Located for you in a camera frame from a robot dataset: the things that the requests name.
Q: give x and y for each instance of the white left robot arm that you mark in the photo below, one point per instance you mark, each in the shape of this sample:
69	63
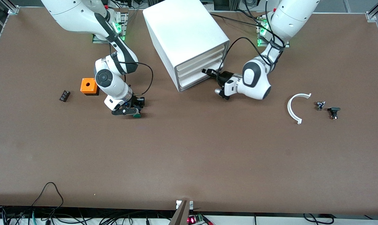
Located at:
288	18

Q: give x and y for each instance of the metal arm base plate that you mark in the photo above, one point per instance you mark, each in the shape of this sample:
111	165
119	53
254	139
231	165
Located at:
260	42
96	39

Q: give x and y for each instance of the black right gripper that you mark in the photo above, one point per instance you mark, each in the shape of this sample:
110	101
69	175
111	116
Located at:
135	101

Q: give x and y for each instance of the small black terminal block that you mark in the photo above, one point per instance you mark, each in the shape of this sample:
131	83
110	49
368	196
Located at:
64	95

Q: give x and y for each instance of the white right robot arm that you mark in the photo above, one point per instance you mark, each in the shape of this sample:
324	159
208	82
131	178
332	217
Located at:
70	15

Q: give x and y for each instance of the black switch component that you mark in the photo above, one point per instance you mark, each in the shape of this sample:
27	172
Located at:
333	112

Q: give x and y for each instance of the white curved plastic arc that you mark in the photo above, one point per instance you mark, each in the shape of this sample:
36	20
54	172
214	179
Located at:
290	109

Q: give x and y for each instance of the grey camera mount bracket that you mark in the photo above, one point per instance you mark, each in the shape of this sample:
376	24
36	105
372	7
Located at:
180	215

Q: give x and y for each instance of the small black silver component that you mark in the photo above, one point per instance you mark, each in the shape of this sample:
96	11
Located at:
320	105

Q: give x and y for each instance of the circuit board with red light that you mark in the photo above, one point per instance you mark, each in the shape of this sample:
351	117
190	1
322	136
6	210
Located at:
196	219

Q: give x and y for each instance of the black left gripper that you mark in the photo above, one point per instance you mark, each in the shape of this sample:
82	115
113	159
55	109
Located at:
225	76

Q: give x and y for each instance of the aluminium frame profile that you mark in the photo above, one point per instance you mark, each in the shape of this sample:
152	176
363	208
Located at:
7	7
374	12

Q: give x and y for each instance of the orange box with hole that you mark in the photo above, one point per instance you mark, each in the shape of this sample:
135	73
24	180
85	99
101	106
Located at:
88	85

